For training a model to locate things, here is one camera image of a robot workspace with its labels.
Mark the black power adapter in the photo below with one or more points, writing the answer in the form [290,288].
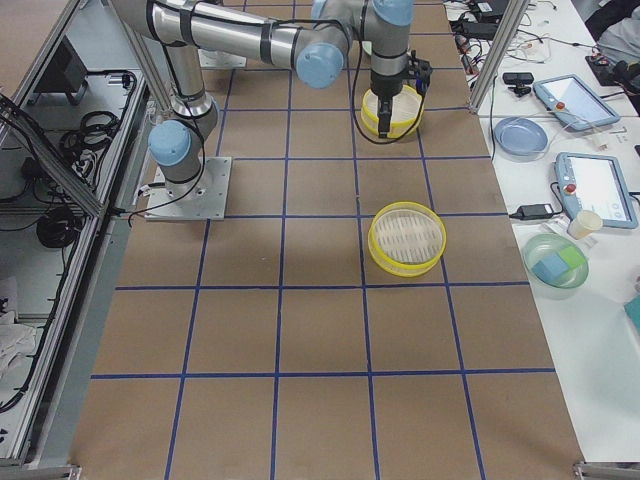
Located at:
[531,212]

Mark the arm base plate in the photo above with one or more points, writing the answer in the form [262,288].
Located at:
[195,201]

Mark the paper cup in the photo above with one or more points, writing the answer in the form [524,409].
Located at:
[585,223]

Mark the near teach pendant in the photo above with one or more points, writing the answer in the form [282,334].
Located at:
[595,183]

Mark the black webcam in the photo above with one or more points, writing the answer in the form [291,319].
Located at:
[518,82]

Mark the teach pendant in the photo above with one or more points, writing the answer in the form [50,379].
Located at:
[595,183]
[574,103]

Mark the aluminium frame post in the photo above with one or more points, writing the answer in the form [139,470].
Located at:
[507,28]

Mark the far teach pendant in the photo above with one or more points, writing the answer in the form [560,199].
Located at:
[574,103]

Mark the white cloth rag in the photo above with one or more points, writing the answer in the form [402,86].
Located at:
[18,340]

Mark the blue plate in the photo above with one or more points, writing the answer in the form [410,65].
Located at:
[521,138]

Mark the yellow bamboo steamer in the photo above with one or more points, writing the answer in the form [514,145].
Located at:
[406,112]
[406,239]

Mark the green bowl with blocks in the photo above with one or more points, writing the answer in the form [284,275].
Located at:
[557,266]

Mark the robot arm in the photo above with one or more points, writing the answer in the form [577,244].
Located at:
[317,54]

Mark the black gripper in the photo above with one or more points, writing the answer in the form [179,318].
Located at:
[385,88]

